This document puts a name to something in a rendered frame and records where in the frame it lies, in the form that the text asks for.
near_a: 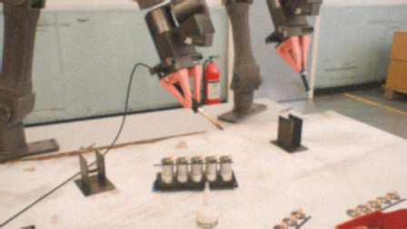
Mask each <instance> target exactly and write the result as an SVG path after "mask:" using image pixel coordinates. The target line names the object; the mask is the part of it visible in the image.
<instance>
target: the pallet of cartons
mask: <svg viewBox="0 0 407 229"><path fill-rule="evenodd" d="M390 58H391V59H392V60H391V62H390V63H389V69H388V74H387V79H386V85H382V86H381V87H383V88H386V89H384V91H385V92H384V98H389V99H391V100H392V99H396V98H402V97H405V96H407V29H405V30H397V31H394V35H393V38H392V50H391V57H390Z"/></svg>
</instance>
